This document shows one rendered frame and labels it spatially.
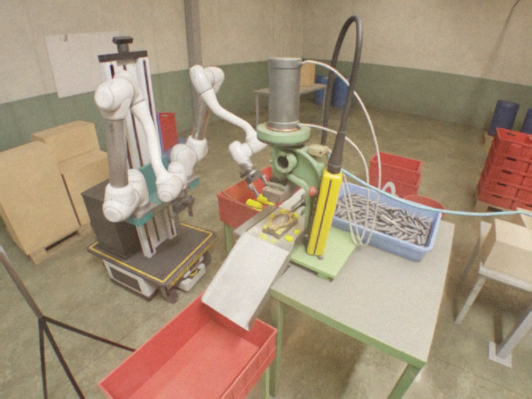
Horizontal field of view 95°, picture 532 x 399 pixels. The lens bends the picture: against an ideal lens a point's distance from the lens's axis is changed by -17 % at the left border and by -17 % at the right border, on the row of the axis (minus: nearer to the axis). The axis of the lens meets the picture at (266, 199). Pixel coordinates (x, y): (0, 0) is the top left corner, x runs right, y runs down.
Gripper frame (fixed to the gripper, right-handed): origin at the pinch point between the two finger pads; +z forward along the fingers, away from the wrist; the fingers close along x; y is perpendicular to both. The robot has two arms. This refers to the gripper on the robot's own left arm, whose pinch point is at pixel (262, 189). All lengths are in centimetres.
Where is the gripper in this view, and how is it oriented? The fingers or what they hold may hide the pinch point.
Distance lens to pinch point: 199.2
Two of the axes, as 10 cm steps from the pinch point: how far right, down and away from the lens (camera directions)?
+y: 6.4, -3.5, -6.8
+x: 5.4, -4.2, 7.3
